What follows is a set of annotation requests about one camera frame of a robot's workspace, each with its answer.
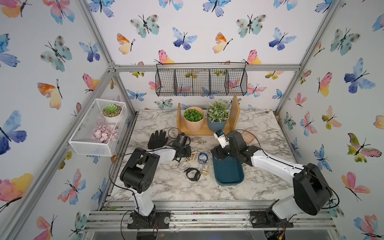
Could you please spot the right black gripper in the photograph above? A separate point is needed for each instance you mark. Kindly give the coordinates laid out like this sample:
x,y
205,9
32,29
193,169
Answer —
x,y
217,151

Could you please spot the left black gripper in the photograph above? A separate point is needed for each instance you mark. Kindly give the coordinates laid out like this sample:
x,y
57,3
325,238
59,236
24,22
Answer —
x,y
188,154

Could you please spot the teal storage box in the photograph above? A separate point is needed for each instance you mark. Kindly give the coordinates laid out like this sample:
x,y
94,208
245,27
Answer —
x,y
228,172

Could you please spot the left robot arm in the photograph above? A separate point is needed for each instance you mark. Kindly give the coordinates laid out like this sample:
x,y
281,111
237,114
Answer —
x,y
139,171

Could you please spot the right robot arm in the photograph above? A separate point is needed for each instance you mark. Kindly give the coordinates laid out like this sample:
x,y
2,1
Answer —
x,y
311,190

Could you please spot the black watch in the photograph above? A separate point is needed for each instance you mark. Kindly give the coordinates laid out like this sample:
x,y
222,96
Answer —
x,y
192,174

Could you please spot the black work glove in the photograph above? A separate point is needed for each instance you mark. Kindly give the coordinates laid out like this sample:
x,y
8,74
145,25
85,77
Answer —
x,y
157,140

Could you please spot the pink pot green plant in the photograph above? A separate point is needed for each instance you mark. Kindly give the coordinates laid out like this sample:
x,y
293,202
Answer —
x,y
194,119

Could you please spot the wooden shelf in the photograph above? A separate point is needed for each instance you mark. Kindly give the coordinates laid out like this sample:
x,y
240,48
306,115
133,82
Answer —
x,y
231,123

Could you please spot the blue pot flowering plant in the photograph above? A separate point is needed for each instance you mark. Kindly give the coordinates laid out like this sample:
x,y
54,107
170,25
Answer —
x,y
218,115

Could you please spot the pink artificial flowers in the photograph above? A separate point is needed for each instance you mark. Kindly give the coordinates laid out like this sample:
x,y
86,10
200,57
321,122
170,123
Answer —
x,y
105,134

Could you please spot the white pot succulent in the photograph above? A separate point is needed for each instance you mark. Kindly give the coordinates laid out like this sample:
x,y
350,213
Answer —
x,y
111,113

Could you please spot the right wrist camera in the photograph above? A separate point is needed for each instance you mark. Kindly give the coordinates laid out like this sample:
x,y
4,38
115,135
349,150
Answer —
x,y
222,138

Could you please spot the black wire basket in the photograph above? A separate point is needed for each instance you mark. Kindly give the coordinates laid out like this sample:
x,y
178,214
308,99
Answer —
x,y
201,79

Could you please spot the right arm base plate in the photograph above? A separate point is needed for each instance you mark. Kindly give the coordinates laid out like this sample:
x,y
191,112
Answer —
x,y
267,219

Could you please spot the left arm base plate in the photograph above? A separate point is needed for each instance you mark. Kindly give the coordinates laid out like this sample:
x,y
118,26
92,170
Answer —
x,y
156,220

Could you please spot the white mesh wall basket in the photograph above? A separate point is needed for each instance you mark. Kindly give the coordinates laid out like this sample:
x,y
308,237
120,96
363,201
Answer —
x,y
81,141

